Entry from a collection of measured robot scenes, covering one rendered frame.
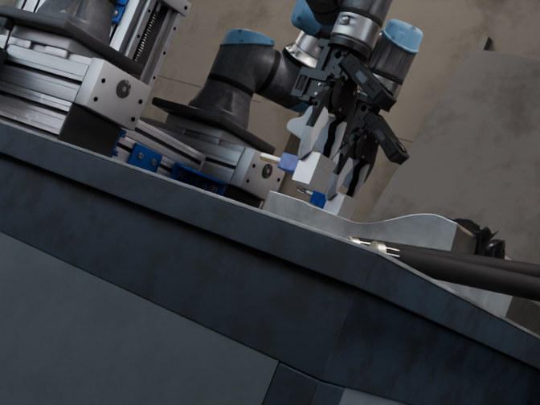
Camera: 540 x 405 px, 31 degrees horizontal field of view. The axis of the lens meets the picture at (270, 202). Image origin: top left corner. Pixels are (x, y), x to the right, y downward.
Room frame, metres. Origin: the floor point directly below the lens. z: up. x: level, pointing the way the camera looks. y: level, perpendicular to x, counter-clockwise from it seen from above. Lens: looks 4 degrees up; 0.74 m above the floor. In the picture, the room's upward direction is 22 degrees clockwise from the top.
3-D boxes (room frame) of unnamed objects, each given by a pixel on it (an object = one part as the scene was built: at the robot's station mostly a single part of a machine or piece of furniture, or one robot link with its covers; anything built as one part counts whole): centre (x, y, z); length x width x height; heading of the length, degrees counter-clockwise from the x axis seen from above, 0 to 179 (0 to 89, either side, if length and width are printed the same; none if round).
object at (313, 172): (1.60, -0.01, 0.93); 0.13 x 0.05 x 0.05; 52
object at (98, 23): (1.88, 0.48, 1.09); 0.15 x 0.15 x 0.10
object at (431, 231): (1.69, -0.27, 0.87); 0.50 x 0.26 x 0.14; 52
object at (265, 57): (2.28, 0.18, 1.20); 0.13 x 0.12 x 0.14; 110
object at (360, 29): (1.58, -0.03, 1.17); 0.08 x 0.08 x 0.05
